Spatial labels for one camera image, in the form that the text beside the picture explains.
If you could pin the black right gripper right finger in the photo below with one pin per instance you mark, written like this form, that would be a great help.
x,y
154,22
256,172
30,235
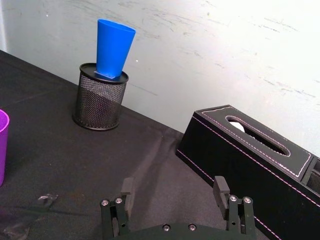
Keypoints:
x,y
233,212

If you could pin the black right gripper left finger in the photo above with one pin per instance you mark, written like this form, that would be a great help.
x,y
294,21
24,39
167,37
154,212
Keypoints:
x,y
125,207

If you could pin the purple plastic cup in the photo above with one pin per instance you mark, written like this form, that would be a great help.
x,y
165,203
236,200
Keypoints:
x,y
3,147

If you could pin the black leather tissue box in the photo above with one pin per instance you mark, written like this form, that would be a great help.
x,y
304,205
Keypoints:
x,y
240,180

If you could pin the black table cloth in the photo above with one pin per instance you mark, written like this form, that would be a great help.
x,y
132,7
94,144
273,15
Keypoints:
x,y
65,155

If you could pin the white tissue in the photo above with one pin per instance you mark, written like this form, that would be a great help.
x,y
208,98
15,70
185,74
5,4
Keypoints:
x,y
236,125

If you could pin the black mesh pen holder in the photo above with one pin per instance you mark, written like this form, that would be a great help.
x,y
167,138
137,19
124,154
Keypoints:
x,y
98,107

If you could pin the blue plastic cup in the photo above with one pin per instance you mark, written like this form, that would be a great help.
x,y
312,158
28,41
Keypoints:
x,y
113,47

